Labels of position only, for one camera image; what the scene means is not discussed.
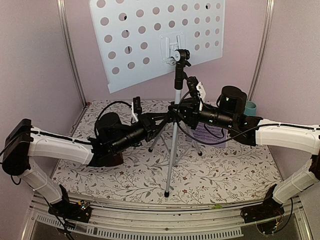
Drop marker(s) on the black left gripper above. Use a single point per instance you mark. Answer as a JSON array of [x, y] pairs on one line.
[[151, 129]]

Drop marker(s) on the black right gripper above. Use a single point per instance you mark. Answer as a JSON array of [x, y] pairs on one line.
[[190, 110]]

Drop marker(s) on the light blue music stand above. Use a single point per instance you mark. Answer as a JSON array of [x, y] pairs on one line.
[[139, 40]]

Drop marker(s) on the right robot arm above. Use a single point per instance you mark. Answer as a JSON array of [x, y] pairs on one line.
[[256, 131]]

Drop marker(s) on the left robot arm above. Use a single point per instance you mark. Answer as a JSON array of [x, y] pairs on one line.
[[105, 150]]

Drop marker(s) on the purple sheet music page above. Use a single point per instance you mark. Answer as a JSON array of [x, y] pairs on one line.
[[208, 133]]

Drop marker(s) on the floral patterned table mat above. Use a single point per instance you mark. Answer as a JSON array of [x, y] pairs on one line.
[[231, 172]]

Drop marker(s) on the brown wooden metronome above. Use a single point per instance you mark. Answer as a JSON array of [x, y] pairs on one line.
[[116, 160]]

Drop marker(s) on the teal cup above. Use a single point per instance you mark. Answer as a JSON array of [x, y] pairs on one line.
[[250, 109]]

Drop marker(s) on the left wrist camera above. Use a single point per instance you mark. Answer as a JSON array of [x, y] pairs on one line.
[[136, 109]]

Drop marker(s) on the aluminium base frame rail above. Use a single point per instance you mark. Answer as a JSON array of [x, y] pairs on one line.
[[125, 220]]

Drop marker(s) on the right aluminium frame post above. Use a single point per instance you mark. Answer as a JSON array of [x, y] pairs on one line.
[[270, 5]]

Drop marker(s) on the aluminium frame post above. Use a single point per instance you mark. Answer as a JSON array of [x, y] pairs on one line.
[[270, 5], [61, 7]]

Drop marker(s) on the left aluminium frame post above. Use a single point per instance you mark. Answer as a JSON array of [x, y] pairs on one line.
[[61, 7]]

